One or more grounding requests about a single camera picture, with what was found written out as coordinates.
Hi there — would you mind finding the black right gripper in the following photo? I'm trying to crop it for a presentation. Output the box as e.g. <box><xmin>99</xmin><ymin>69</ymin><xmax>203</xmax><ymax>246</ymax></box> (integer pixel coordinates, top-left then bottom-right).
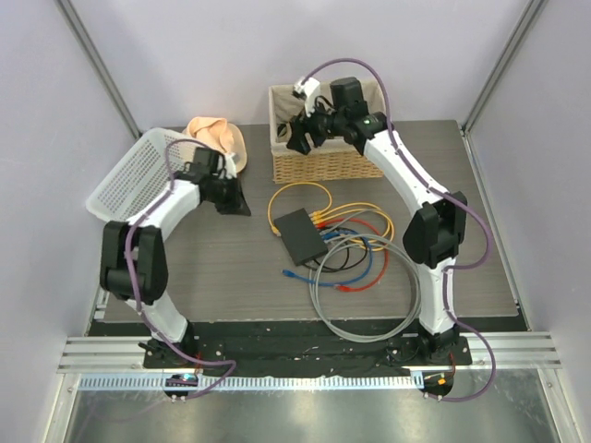
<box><xmin>284</xmin><ymin>95</ymin><xmax>344</xmax><ymax>158</ymax></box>

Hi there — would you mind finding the woven wicker basket with liner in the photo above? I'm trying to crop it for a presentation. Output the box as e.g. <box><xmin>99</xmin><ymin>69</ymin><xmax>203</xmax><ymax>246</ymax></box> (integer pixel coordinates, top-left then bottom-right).
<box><xmin>269</xmin><ymin>85</ymin><xmax>383</xmax><ymax>184</ymax></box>

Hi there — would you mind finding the black network switch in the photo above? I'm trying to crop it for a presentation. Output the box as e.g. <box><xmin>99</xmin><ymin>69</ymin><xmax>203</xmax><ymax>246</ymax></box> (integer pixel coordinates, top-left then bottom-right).
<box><xmin>274</xmin><ymin>208</ymin><xmax>328</xmax><ymax>266</ymax></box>

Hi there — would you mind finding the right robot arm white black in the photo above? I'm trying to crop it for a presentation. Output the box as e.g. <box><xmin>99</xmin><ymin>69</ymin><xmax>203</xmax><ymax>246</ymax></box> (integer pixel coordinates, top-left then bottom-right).
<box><xmin>287</xmin><ymin>77</ymin><xmax>466</xmax><ymax>365</ymax></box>

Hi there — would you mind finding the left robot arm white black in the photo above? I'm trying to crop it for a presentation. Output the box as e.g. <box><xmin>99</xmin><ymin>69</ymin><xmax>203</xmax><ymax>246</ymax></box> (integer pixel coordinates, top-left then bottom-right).
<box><xmin>100</xmin><ymin>146</ymin><xmax>251</xmax><ymax>368</ymax></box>

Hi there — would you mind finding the peach bucket hat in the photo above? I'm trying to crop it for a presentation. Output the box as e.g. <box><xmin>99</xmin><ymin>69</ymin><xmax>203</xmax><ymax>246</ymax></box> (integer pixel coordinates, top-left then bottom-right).
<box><xmin>183</xmin><ymin>117</ymin><xmax>247</xmax><ymax>173</ymax></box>

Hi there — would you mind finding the white perforated plastic basket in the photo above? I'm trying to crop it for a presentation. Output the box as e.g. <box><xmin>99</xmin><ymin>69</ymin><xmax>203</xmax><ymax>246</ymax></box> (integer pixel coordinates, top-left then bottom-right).
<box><xmin>86</xmin><ymin>128</ymin><xmax>198</xmax><ymax>222</ymax></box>

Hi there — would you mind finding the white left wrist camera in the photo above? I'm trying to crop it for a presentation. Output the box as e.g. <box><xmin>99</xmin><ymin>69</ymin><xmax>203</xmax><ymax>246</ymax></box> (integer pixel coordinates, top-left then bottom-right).
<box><xmin>219</xmin><ymin>154</ymin><xmax>238</xmax><ymax>179</ymax></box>

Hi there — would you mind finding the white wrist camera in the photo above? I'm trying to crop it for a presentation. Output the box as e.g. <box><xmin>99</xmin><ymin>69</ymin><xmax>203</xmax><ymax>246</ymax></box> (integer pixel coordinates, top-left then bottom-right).
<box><xmin>292</xmin><ymin>78</ymin><xmax>320</xmax><ymax>116</ymax></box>
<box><xmin>219</xmin><ymin>154</ymin><xmax>238</xmax><ymax>179</ymax></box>

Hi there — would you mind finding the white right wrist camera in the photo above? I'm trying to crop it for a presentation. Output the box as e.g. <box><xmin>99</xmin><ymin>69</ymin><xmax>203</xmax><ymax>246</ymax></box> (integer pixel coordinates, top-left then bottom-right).
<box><xmin>292</xmin><ymin>78</ymin><xmax>320</xmax><ymax>116</ymax></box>

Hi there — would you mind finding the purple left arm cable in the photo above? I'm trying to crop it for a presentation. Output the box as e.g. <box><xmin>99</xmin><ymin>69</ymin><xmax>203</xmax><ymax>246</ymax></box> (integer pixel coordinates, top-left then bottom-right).
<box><xmin>124</xmin><ymin>138</ymin><xmax>237</xmax><ymax>401</ymax></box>

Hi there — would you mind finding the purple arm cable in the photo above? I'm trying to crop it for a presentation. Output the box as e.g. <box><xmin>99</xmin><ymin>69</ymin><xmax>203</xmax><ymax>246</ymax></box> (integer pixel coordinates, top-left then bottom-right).
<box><xmin>124</xmin><ymin>138</ymin><xmax>237</xmax><ymax>401</ymax></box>
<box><xmin>304</xmin><ymin>57</ymin><xmax>498</xmax><ymax>402</ymax></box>

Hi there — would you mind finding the blue ethernet cable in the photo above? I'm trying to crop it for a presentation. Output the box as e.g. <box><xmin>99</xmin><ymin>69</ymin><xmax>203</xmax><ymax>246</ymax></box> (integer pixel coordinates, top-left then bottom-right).
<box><xmin>282</xmin><ymin>230</ymin><xmax>374</xmax><ymax>287</ymax></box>

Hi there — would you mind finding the black power cable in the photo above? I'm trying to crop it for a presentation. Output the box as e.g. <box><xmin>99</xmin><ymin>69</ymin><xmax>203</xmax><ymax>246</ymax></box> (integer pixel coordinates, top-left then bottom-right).
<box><xmin>304</xmin><ymin>233</ymin><xmax>373</xmax><ymax>274</ymax></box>

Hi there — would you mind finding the grey ethernet cable coil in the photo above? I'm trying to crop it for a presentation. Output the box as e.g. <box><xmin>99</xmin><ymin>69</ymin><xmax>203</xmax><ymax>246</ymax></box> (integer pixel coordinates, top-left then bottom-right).
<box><xmin>308</xmin><ymin>210</ymin><xmax>422</xmax><ymax>343</ymax></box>

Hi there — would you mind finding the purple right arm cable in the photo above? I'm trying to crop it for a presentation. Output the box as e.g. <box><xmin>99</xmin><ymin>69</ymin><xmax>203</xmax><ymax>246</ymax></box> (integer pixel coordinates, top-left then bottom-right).
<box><xmin>304</xmin><ymin>57</ymin><xmax>498</xmax><ymax>402</ymax></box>

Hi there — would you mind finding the red ethernet cable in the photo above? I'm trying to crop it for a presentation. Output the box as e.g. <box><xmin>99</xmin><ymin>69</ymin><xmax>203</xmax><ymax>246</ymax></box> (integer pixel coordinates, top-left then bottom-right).
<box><xmin>316</xmin><ymin>218</ymin><xmax>390</xmax><ymax>293</ymax></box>

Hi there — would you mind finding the black mounting base plate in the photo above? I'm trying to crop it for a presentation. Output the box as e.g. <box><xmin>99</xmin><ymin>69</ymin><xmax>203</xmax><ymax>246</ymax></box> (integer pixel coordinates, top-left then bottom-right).
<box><xmin>140</xmin><ymin>331</ymin><xmax>473</xmax><ymax>370</ymax></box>

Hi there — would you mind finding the aluminium frame rail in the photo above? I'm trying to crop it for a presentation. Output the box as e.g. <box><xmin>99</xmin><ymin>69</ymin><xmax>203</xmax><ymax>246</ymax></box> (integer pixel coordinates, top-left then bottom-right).
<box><xmin>58</xmin><ymin>332</ymin><xmax>561</xmax><ymax>398</ymax></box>

